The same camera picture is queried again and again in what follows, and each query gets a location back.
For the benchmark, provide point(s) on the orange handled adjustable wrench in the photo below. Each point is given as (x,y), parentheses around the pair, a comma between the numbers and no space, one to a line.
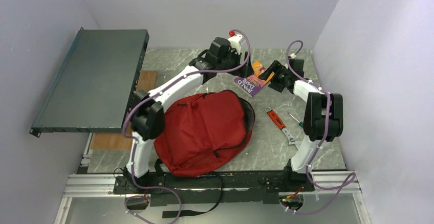
(282,127)

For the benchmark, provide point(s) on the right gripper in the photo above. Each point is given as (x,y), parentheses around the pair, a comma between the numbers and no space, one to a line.
(277,67)

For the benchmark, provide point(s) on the wooden board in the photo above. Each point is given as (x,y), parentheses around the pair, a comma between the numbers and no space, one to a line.
(116,141)

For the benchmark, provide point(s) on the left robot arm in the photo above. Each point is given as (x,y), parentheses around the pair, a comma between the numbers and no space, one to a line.
(145,122)

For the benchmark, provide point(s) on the green handled screwdriver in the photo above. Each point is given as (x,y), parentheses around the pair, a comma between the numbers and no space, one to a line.
(299,122)

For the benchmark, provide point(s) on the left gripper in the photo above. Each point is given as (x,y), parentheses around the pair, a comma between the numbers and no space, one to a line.
(246,70)

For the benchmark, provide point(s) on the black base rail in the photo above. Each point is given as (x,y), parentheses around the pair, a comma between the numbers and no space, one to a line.
(265,186)

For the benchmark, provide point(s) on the dark grey rack server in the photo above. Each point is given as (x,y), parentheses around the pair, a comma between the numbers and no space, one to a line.
(93,89)

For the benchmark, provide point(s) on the purple Roald Dahl book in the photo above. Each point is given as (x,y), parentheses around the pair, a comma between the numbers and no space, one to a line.
(252,84)

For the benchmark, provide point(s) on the red backpack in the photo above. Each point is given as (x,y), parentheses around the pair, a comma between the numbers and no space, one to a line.
(203,132)

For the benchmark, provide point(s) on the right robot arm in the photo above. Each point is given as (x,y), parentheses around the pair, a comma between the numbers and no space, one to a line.
(323,120)

